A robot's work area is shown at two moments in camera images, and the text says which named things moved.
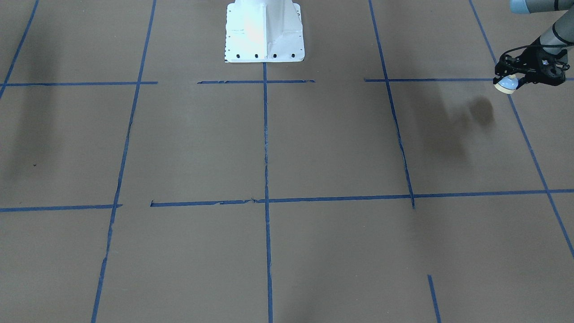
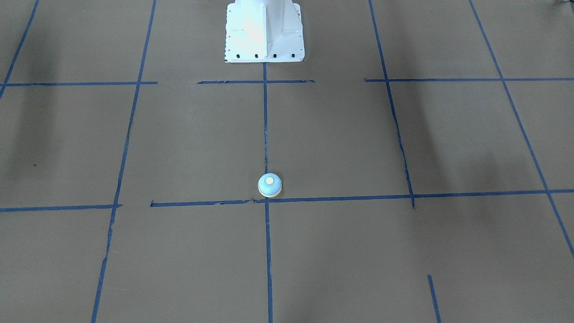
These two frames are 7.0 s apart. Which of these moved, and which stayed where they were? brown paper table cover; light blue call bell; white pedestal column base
Moved: light blue call bell
Stayed: brown paper table cover; white pedestal column base
